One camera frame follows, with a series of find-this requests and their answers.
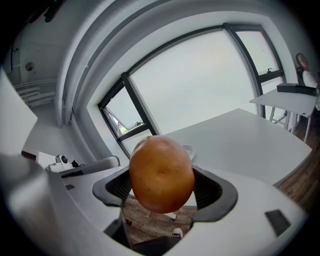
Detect brown potato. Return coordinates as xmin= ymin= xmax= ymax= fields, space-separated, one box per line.
xmin=128 ymin=135 xmax=196 ymax=214

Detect person's dark trousers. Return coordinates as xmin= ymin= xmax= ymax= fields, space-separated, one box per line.
xmin=131 ymin=234 xmax=181 ymax=251

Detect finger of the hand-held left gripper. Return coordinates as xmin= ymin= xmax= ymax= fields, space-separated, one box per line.
xmin=60 ymin=155 xmax=121 ymax=179

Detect flat black box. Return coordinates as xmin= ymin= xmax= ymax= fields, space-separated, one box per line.
xmin=276 ymin=82 xmax=320 ymax=96

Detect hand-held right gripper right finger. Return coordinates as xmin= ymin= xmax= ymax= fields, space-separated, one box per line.
xmin=163 ymin=164 xmax=309 ymax=256

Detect white folding table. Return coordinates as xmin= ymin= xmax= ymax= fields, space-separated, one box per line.
xmin=248 ymin=87 xmax=319 ymax=142

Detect white plate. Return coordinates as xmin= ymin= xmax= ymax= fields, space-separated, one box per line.
xmin=182 ymin=144 xmax=197 ymax=162

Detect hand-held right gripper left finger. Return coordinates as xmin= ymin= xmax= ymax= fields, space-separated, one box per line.
xmin=61 ymin=165 xmax=132 ymax=251

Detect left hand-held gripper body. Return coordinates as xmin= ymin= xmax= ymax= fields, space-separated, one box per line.
xmin=21 ymin=149 xmax=73 ymax=173

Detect black-framed window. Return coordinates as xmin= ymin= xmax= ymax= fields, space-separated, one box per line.
xmin=96 ymin=22 xmax=287 ymax=161

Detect bundle of white pipes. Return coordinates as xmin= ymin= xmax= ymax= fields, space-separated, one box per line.
xmin=12 ymin=79 xmax=56 ymax=109

